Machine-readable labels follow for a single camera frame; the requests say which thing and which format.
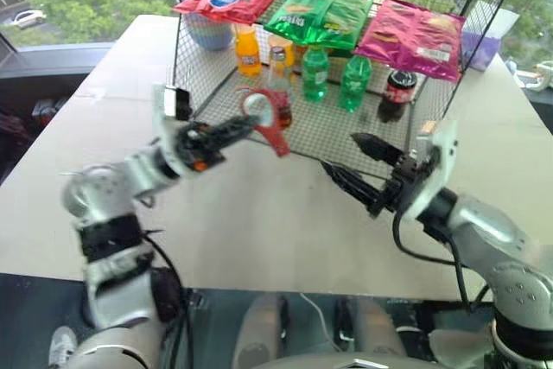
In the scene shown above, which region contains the white parked car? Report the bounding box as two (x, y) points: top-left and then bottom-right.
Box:
(10, 9), (48, 29)

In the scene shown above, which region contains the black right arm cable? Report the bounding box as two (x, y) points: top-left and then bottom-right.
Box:
(391, 211), (493, 314)

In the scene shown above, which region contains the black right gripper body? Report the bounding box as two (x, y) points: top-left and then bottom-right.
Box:
(380, 150), (434, 213)

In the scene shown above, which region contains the glass bottle with red drink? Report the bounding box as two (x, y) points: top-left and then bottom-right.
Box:
(264, 45), (295, 130)

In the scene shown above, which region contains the white object on windowsill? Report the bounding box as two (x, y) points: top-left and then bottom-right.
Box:
(515, 60), (553, 94)

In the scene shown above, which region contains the dark cola bottle red label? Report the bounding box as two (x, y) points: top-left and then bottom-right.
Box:
(376, 68), (420, 124)

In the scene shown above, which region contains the black wire mesh rack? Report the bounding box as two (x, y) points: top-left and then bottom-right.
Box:
(166, 0), (529, 181)

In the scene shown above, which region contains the light blue bowl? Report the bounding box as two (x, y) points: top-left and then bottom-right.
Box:
(183, 11), (235, 52)

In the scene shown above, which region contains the orange soda bottle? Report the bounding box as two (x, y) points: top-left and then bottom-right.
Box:
(233, 22), (263, 78)

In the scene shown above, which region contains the purple tissue box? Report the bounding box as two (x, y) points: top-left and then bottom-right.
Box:
(459, 0), (522, 73)

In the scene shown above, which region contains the white sneaker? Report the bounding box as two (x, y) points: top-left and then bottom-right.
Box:
(48, 325), (79, 369)

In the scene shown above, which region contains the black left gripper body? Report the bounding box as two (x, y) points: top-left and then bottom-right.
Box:
(174, 120), (227, 175)

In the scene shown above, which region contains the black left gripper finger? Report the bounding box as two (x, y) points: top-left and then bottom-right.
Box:
(206, 111), (270, 137)
(214, 124), (257, 153)

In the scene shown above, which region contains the thin white cable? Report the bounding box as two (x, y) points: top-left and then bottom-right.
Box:
(299, 292), (347, 353)

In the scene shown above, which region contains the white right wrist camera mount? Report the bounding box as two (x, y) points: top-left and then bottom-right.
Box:
(399, 119), (460, 220)

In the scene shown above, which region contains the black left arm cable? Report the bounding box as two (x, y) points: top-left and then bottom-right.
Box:
(142, 228), (195, 369)

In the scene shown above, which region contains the grey rounded robot leg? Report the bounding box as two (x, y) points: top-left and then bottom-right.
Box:
(344, 296), (408, 360)
(232, 292), (291, 369)

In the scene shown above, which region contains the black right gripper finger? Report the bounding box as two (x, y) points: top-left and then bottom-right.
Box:
(320, 160), (389, 217)
(350, 131), (405, 168)

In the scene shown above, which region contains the green plastic soda bottle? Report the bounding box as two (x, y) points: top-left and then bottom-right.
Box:
(336, 54), (374, 113)
(301, 44), (331, 104)

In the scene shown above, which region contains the pink chips bag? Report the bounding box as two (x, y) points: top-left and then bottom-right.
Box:
(353, 0), (468, 83)

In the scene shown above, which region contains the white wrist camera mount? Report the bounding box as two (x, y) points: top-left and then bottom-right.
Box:
(150, 82), (194, 174)
(399, 119), (460, 220)

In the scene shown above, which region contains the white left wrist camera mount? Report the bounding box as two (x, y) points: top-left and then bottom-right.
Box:
(150, 82), (194, 174)

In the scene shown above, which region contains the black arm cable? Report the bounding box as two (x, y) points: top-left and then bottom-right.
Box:
(391, 211), (493, 314)
(142, 228), (195, 369)

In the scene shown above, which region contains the green chips bag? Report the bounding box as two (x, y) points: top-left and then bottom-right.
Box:
(263, 0), (378, 52)

